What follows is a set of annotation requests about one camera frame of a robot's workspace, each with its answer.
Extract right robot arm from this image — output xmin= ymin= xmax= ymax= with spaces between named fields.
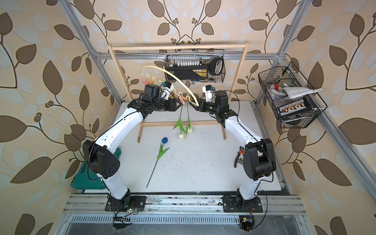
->
xmin=191 ymin=91 xmax=277 ymax=208

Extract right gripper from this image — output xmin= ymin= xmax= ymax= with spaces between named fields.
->
xmin=190 ymin=98 xmax=220 ymax=115

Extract paint tube set box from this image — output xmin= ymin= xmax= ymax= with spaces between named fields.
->
xmin=279 ymin=99 xmax=311 ymax=117

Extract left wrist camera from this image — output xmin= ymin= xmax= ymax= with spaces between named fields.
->
xmin=161 ymin=81 xmax=174 ymax=100

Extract side black wire basket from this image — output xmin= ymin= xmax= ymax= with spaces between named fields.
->
xmin=258 ymin=62 xmax=328 ymax=129

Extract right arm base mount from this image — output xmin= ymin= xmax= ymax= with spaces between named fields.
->
xmin=222 ymin=195 xmax=263 ymax=213

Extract back black wire basket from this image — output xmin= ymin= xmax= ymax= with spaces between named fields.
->
xmin=164 ymin=49 xmax=226 ymax=83

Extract wooden drying rack frame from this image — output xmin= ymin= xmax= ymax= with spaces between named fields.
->
xmin=107 ymin=41 xmax=250 ymax=144

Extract cream clothes hanger with clips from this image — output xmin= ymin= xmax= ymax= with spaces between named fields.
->
xmin=139 ymin=65 xmax=200 ymax=107

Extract blue tulip flower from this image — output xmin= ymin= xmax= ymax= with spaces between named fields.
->
xmin=146 ymin=137 xmax=169 ymax=188

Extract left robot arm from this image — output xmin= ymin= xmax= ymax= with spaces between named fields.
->
xmin=82 ymin=82 xmax=182 ymax=201

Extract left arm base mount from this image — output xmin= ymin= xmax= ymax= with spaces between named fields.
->
xmin=105 ymin=195 xmax=146 ymax=212

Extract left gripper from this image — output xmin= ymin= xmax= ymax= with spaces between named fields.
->
xmin=155 ymin=98 xmax=187 ymax=113

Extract orange black pliers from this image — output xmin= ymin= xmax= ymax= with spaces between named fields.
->
xmin=234 ymin=146 xmax=245 ymax=168

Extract white paper in side basket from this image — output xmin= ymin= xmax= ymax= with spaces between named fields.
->
xmin=282 ymin=87 xmax=323 ymax=99

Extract green plastic tool case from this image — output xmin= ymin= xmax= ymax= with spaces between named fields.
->
xmin=71 ymin=142 xmax=121 ymax=190

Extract black yellow tool in basket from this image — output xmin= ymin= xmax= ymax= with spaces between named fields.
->
xmin=164 ymin=57 xmax=226 ymax=83

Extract aluminium rail at front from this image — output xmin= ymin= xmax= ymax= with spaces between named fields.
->
xmin=63 ymin=194 xmax=306 ymax=215

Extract white tulip flower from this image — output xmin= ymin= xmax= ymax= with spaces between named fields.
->
xmin=173 ymin=106 xmax=186 ymax=140
xmin=185 ymin=102 xmax=193 ymax=135

